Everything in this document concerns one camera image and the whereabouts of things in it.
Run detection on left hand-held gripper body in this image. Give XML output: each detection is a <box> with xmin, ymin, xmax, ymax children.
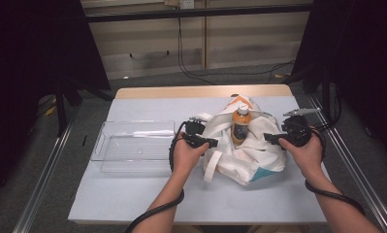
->
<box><xmin>182</xmin><ymin>116</ymin><xmax>211</xmax><ymax>138</ymax></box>

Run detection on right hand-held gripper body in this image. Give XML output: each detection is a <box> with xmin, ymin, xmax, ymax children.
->
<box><xmin>279</xmin><ymin>107</ymin><xmax>322</xmax><ymax>149</ymax></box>

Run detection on white cloth tote bag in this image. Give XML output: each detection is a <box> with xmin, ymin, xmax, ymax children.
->
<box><xmin>198</xmin><ymin>93</ymin><xmax>288</xmax><ymax>187</ymax></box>

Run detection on person's left hand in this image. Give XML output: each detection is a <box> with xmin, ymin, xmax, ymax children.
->
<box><xmin>172</xmin><ymin>130</ymin><xmax>211</xmax><ymax>178</ymax></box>

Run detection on person's right hand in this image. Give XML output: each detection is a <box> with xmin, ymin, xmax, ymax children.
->
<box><xmin>277</xmin><ymin>133</ymin><xmax>325</xmax><ymax>183</ymax></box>

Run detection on teal packet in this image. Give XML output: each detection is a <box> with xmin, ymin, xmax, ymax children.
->
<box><xmin>251</xmin><ymin>166</ymin><xmax>277</xmax><ymax>183</ymax></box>

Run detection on orange drink bottle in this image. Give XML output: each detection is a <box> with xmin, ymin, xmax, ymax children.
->
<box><xmin>230</xmin><ymin>102</ymin><xmax>253</xmax><ymax>147</ymax></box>

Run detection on wooden table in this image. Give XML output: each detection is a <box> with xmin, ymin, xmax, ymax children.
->
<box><xmin>67</xmin><ymin>83</ymin><xmax>332</xmax><ymax>226</ymax></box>

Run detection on black metal stand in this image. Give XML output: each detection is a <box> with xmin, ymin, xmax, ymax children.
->
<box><xmin>301</xmin><ymin>63</ymin><xmax>343</xmax><ymax>131</ymax></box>
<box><xmin>52</xmin><ymin>77</ymin><xmax>115</xmax><ymax>138</ymax></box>

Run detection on clear plastic container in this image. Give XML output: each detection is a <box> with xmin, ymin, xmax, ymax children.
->
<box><xmin>90</xmin><ymin>119</ymin><xmax>177</xmax><ymax>174</ymax></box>

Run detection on light grey table mat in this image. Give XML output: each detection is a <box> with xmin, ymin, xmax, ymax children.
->
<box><xmin>67</xmin><ymin>95</ymin><xmax>332</xmax><ymax>225</ymax></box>

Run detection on dark curtain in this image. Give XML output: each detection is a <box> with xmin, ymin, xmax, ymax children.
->
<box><xmin>0</xmin><ymin>0</ymin><xmax>112</xmax><ymax>206</ymax></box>
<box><xmin>290</xmin><ymin>0</ymin><xmax>387</xmax><ymax>164</ymax></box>

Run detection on beige cabinet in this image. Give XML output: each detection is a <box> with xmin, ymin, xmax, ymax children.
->
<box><xmin>80</xmin><ymin>0</ymin><xmax>312</xmax><ymax>81</ymax></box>

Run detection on black horizontal bar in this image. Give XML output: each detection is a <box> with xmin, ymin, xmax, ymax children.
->
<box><xmin>83</xmin><ymin>3</ymin><xmax>313</xmax><ymax>24</ymax></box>

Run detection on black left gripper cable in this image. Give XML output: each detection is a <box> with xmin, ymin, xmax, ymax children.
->
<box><xmin>124</xmin><ymin>120</ymin><xmax>196</xmax><ymax>233</ymax></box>

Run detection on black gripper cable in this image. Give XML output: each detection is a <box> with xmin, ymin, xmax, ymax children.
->
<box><xmin>304</xmin><ymin>126</ymin><xmax>367</xmax><ymax>216</ymax></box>
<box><xmin>124</xmin><ymin>120</ymin><xmax>196</xmax><ymax>233</ymax></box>

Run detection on black hanging cable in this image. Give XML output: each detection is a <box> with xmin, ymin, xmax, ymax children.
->
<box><xmin>177</xmin><ymin>17</ymin><xmax>296</xmax><ymax>86</ymax></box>

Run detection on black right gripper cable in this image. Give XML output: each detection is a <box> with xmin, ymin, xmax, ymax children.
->
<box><xmin>304</xmin><ymin>126</ymin><xmax>367</xmax><ymax>216</ymax></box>

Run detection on dark cabinet handle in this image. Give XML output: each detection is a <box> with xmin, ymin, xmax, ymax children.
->
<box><xmin>129</xmin><ymin>50</ymin><xmax>171</xmax><ymax>61</ymax></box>

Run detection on metal floor rail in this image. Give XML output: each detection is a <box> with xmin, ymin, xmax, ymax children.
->
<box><xmin>306</xmin><ymin>93</ymin><xmax>387</xmax><ymax>233</ymax></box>
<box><xmin>12</xmin><ymin>109</ymin><xmax>80</xmax><ymax>233</ymax></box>

